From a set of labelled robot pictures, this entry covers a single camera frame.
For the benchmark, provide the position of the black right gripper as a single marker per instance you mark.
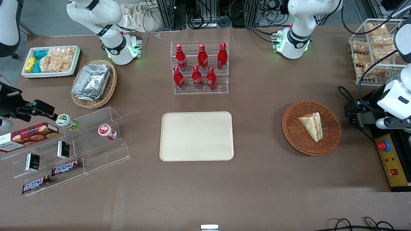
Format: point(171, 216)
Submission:
point(7, 103)

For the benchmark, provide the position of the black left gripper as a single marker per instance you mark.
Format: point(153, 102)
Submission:
point(368, 104)

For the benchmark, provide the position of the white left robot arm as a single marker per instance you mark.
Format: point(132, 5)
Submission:
point(296, 44)

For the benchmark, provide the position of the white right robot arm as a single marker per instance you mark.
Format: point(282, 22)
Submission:
point(113, 48)

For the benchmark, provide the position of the wrapped triangle sandwich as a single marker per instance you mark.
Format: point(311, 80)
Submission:
point(313, 126)

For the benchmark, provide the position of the aluminium foil tray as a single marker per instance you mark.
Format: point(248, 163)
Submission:
point(91, 80)
point(84, 98)

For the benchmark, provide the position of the white rectangular snack tray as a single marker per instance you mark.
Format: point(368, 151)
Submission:
point(74, 65)

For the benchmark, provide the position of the brown wicker basket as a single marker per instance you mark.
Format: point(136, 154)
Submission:
point(295, 138)

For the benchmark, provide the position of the light wicker oval basket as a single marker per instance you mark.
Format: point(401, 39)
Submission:
point(110, 86)

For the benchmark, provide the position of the beige plastic tray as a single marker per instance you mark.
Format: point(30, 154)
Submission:
point(196, 136)

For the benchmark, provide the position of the red tartan cookie box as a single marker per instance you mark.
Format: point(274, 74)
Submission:
point(30, 136)

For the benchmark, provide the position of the green lid white jar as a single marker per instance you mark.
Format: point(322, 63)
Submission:
point(65, 121)

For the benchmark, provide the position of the red emergency stop button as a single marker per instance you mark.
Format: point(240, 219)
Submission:
point(383, 146)

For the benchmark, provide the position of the teal snack pack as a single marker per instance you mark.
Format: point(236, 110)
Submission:
point(36, 66)
point(41, 54)

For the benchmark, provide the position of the yellow snack pack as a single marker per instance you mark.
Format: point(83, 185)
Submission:
point(30, 64)

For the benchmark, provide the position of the clear rice cracker bag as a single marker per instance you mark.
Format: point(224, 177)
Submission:
point(374, 71)
point(61, 53)
point(376, 29)
point(362, 59)
point(382, 40)
point(61, 65)
point(360, 47)
point(45, 64)
point(383, 51)

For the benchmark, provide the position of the small black box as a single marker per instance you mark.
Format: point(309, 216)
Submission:
point(32, 162)
point(63, 149)

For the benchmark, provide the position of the yellow black control box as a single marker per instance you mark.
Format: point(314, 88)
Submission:
point(393, 160)

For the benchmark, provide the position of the brown Snickers bar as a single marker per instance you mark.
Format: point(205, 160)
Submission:
point(65, 167)
point(36, 184)

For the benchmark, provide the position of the clear acrylic stepped shelf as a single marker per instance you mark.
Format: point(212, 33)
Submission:
point(96, 150)

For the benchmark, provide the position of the red lid white jar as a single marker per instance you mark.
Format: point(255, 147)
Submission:
point(106, 131)

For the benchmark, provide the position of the clear acrylic bottle rack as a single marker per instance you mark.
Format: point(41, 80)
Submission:
point(221, 80)

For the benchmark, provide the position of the white cloth bag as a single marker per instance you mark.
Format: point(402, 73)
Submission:
point(141, 17)

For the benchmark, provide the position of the red cola bottle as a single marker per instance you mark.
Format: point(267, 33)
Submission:
point(222, 57)
point(197, 79)
point(211, 80)
point(202, 59)
point(180, 59)
point(179, 80)

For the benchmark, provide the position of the small white silver block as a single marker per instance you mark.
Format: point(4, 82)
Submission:
point(209, 227)

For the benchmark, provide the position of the aluminium frame post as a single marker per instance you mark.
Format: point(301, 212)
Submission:
point(165, 14)
point(253, 12)

